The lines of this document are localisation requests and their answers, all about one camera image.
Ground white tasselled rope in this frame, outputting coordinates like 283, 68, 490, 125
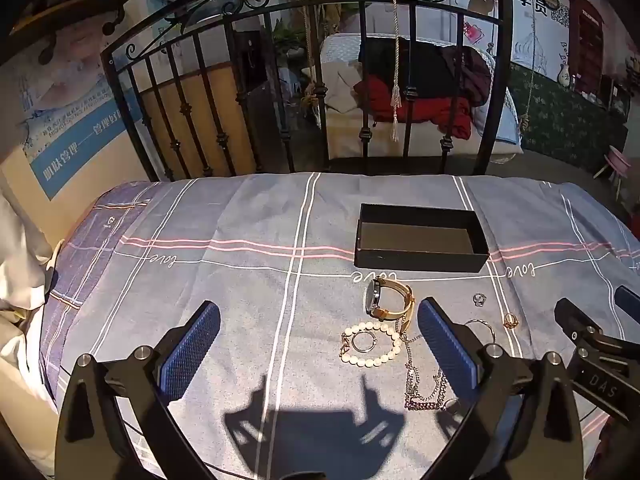
388, 0, 405, 144

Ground thin silver bangle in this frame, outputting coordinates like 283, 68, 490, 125
463, 318, 497, 344

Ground white wicker swing seat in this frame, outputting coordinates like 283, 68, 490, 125
319, 31, 526, 162

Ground dark wall shelf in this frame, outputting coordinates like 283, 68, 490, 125
9, 0, 153, 66

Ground grey checked bed sheet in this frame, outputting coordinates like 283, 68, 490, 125
39, 172, 640, 480

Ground blue and white wall poster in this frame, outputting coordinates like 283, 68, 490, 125
19, 7, 147, 202

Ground black garment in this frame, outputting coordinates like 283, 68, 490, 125
364, 39, 494, 108

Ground silver chain necklace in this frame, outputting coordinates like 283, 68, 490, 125
397, 332, 459, 412

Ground white cloth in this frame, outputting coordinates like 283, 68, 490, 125
0, 187, 67, 411

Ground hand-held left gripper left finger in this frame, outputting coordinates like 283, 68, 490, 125
55, 300, 221, 480

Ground red garment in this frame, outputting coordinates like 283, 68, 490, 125
353, 74, 474, 142

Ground black iron bed frame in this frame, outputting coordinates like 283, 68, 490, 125
100, 0, 515, 184

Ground wristwatch with tan strap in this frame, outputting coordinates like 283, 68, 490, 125
363, 277, 417, 335

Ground green potted plant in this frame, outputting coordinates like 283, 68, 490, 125
271, 24, 307, 60

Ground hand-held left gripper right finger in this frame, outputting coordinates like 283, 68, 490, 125
417, 297, 586, 480

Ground beige cushion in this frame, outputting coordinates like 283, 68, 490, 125
324, 61, 370, 114

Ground white pearl bracelet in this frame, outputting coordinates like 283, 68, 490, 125
341, 321, 404, 367

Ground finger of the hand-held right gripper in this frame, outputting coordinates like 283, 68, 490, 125
615, 285, 640, 327
554, 297, 610, 350

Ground black box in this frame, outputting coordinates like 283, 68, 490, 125
354, 203, 490, 273

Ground pink stool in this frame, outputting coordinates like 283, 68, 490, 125
602, 144, 632, 202

